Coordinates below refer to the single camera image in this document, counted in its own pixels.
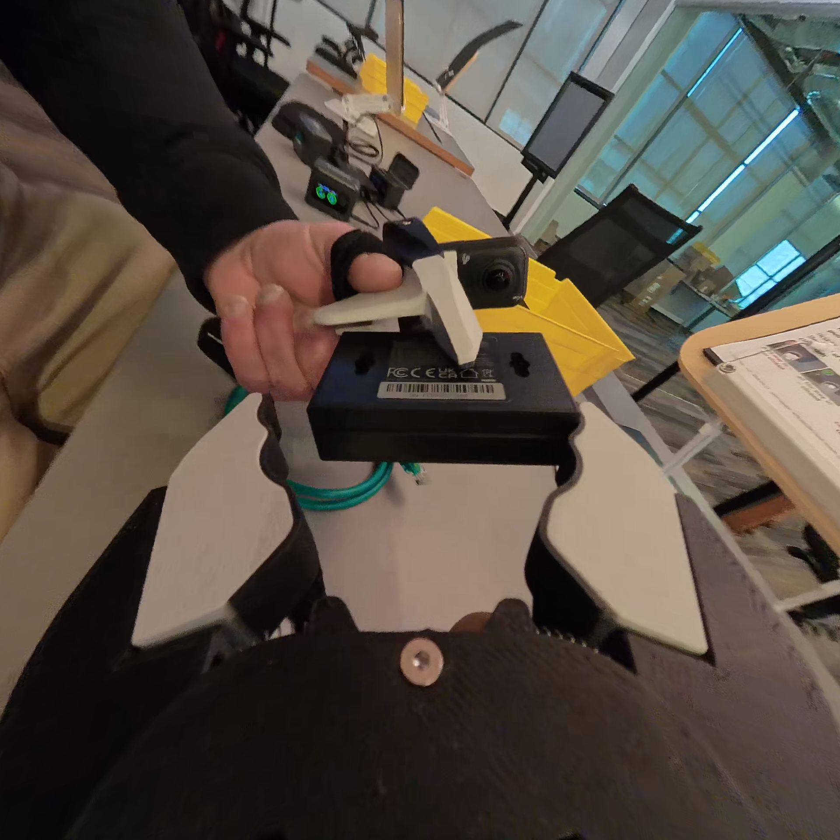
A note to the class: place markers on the cardboard box stack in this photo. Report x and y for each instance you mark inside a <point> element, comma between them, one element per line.
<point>676,282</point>

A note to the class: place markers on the black curved stand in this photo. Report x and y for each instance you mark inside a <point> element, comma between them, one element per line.
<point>485,36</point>

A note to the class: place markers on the white stand bracket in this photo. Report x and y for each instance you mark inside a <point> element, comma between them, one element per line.
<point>689,451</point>

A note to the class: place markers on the yellow plastic bin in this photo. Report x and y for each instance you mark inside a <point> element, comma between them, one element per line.
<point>558,328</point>
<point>373,75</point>

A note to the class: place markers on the wooden tilted board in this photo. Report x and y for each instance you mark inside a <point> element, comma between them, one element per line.
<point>692,371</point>

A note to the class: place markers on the black box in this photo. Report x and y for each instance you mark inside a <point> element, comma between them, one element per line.
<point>394,177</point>

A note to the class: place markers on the white plastic bracket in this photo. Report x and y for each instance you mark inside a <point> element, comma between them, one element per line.
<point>358,105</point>

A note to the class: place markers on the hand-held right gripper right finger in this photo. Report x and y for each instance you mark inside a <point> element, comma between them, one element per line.
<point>623,538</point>

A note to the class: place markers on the person's left hand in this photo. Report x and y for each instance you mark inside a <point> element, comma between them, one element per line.
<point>275,275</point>

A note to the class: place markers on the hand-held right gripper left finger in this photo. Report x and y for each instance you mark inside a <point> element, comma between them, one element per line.
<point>216,512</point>

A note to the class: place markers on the white instruction sheet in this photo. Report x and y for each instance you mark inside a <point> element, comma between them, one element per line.
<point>774,400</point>

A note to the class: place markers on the small black stand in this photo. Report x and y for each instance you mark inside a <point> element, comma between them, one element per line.
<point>348,49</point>

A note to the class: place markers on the black charger with display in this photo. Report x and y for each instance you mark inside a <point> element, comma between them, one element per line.
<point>331,190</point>

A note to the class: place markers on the black display on stand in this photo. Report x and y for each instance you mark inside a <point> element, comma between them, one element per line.
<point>564,124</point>

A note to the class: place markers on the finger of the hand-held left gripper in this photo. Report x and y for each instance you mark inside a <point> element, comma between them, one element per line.
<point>453,315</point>

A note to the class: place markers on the black network switch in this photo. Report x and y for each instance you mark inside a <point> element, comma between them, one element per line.
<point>433,420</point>

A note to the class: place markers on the person's left forearm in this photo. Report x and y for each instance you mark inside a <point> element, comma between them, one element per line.
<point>131,98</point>

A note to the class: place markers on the dark blue device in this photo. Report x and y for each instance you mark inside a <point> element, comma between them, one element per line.
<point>308,131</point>

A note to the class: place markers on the black mesh office chair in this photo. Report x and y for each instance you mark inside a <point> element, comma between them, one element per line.
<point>610,249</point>

